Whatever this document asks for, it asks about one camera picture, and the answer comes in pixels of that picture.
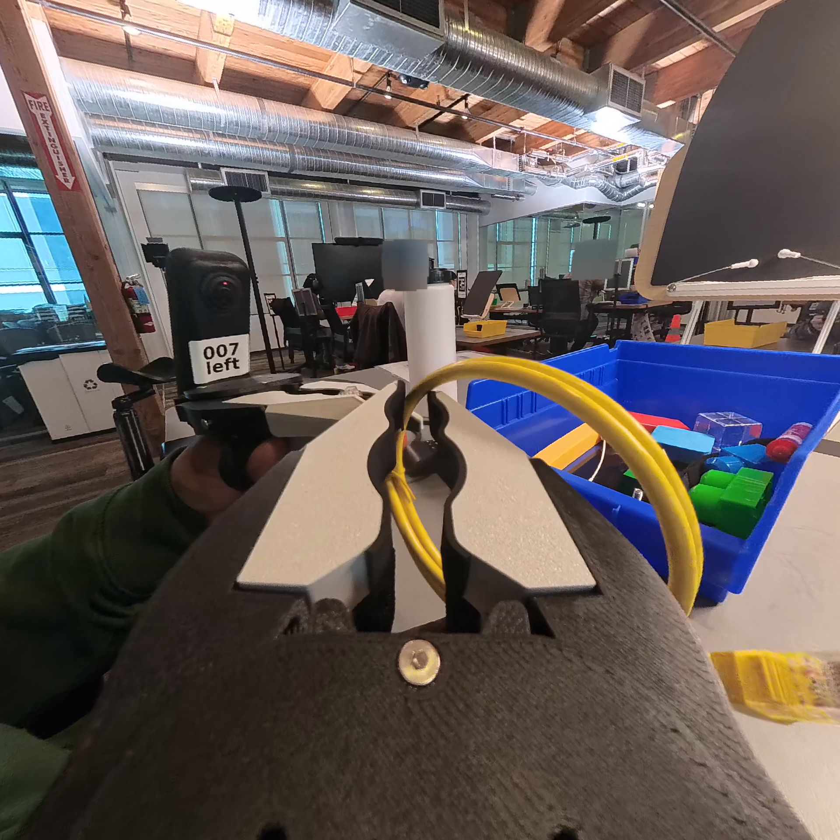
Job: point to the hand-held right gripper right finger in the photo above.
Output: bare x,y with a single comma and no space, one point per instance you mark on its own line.
518,525

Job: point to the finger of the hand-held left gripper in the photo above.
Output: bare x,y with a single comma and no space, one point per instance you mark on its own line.
308,413
341,390

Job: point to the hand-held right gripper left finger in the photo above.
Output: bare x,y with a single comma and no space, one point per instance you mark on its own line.
315,525

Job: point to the person's left forearm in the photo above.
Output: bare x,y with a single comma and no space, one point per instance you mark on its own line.
79,590

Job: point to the person's left hand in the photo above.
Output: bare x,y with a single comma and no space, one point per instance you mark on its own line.
203,482

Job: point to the brown jacket on chair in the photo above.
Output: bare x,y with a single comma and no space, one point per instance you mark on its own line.
377,334

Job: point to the red fire extinguisher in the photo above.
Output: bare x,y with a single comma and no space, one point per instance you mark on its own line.
139,308

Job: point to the yellow block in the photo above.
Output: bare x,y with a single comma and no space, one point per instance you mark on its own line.
564,449

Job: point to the white water bottle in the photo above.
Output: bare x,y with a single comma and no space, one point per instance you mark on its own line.
430,328

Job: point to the black floor lamp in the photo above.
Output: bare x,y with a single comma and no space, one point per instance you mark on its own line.
596,219
235,193

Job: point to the black television screen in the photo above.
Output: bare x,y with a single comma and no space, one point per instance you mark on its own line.
341,269

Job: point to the wooden pillar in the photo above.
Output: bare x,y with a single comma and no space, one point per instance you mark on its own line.
85,262

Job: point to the yellow plastic bin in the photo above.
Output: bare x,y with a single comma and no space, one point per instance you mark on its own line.
485,329
741,334

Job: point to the red block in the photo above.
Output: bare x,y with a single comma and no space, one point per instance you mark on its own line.
656,421

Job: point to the white recycling bin cabinet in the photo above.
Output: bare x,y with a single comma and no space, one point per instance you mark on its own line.
59,394

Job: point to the blue block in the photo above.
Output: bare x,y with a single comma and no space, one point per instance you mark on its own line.
682,439

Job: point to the green stud brick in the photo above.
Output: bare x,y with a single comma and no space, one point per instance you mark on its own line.
735,505

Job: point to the clear plastic cube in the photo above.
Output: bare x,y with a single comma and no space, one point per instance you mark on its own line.
728,430

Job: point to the orange traffic cone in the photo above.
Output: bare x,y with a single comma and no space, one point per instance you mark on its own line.
674,331

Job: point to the large blue storage bin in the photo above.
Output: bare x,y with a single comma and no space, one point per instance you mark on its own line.
722,374

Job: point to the green zip jacket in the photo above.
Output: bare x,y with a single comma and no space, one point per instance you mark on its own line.
26,781

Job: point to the round silver ventilation duct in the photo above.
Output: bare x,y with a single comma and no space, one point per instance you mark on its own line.
197,148
197,98

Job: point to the red vertical wall sign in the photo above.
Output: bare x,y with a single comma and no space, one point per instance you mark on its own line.
51,141

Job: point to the large silver ventilation duct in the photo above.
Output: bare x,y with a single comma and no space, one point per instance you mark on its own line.
512,72

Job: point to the blackboard easel with wooden frame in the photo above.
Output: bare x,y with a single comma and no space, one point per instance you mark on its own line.
754,164

